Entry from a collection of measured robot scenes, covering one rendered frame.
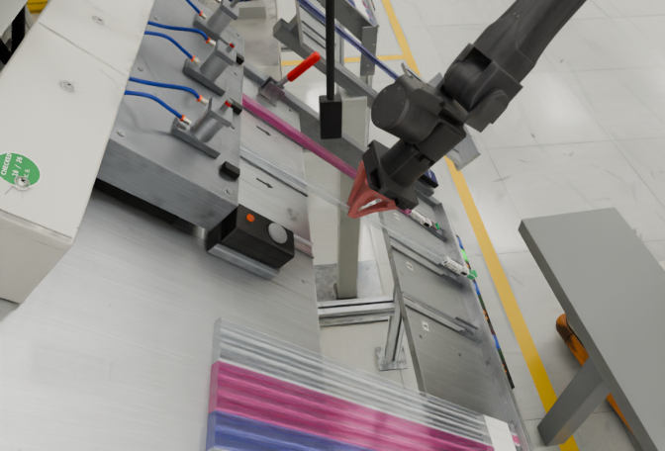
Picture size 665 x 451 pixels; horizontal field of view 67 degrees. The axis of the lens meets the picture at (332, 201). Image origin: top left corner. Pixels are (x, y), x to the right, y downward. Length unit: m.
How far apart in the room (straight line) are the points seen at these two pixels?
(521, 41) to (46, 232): 0.52
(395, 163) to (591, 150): 1.97
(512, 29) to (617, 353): 0.69
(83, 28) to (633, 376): 1.01
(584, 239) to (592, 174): 1.20
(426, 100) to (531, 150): 1.89
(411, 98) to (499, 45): 0.12
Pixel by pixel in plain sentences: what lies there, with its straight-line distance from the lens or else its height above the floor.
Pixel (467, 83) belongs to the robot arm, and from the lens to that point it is 0.65.
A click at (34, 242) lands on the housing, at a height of 1.24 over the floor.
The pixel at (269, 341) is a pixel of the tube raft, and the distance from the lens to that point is 0.50.
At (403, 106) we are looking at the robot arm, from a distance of 0.60.
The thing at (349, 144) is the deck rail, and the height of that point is 0.90.
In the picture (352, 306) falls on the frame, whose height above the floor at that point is 0.31.
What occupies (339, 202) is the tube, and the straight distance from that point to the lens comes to 0.73.
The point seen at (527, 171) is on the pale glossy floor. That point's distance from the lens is 2.37.
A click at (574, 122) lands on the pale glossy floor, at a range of 2.75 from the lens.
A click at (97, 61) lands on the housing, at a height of 1.26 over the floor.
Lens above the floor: 1.48
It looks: 45 degrees down
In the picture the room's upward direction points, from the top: straight up
